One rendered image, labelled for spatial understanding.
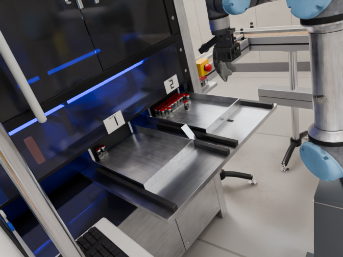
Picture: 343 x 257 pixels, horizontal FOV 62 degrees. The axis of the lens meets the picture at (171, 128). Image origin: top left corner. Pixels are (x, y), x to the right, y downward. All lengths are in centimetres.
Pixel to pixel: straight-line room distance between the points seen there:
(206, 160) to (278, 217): 105
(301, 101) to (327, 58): 142
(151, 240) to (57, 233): 108
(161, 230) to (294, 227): 82
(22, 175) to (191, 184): 62
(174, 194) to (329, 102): 49
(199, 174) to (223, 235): 99
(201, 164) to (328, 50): 52
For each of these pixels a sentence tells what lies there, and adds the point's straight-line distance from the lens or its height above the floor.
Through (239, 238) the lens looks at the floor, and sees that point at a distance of 187.
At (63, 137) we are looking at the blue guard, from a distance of 102.
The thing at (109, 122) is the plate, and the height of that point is 103.
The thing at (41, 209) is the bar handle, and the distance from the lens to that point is 41.
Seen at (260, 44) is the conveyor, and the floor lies 89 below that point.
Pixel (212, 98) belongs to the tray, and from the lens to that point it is 137.
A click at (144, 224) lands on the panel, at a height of 49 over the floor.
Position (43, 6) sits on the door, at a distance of 100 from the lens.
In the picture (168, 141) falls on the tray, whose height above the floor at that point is 88.
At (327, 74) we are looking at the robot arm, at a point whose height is 119.
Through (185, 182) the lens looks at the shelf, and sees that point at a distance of 93.
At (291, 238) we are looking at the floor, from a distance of 187.
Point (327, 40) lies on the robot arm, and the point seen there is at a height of 127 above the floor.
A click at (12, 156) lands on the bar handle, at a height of 134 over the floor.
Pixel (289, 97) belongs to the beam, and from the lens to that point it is 214.
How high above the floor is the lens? 148
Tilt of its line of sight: 29 degrees down
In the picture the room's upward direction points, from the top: 16 degrees counter-clockwise
